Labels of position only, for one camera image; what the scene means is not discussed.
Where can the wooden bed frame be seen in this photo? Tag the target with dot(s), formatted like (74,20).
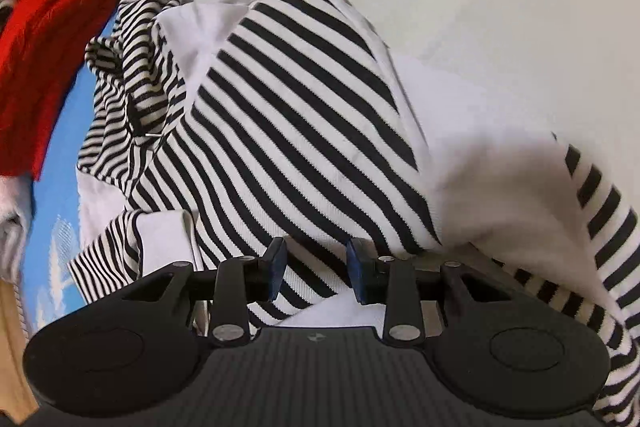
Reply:
(12,347)

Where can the black white striped garment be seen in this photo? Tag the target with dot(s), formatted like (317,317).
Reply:
(300,132)

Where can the blue white printed bed sheet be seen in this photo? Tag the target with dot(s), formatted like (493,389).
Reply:
(550,32)

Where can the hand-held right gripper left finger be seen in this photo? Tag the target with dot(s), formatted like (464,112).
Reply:
(274,268)

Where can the white folded blanket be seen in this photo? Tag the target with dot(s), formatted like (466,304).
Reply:
(12,227)

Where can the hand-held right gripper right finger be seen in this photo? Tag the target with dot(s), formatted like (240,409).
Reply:
(356,269)

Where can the red knitted cloth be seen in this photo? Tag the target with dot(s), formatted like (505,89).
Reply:
(45,57)

